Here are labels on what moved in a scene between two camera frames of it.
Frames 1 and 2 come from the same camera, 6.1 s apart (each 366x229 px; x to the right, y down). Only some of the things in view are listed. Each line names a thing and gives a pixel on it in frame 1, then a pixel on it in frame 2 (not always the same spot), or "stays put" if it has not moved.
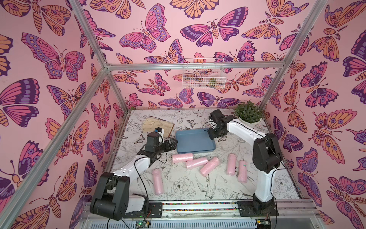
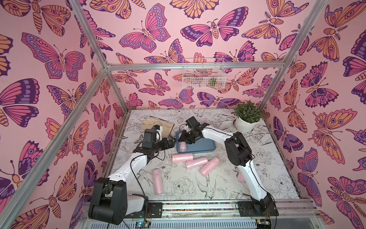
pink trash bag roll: x=181 y=157 stays put
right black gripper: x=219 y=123 -> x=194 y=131
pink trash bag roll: x=196 y=162 stays put
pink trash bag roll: x=209 y=166 stays put
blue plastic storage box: x=194 y=140 stays put
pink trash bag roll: x=231 y=164 -> x=183 y=146
